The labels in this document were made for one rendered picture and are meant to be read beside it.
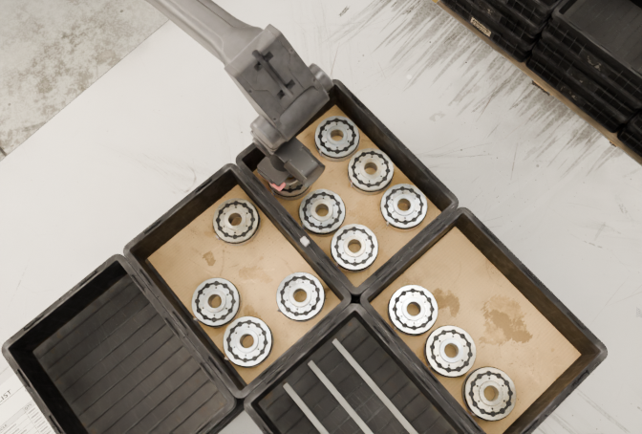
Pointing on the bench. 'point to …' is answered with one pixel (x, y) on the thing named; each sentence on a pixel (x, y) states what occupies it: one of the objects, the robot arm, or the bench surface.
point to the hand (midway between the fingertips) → (288, 173)
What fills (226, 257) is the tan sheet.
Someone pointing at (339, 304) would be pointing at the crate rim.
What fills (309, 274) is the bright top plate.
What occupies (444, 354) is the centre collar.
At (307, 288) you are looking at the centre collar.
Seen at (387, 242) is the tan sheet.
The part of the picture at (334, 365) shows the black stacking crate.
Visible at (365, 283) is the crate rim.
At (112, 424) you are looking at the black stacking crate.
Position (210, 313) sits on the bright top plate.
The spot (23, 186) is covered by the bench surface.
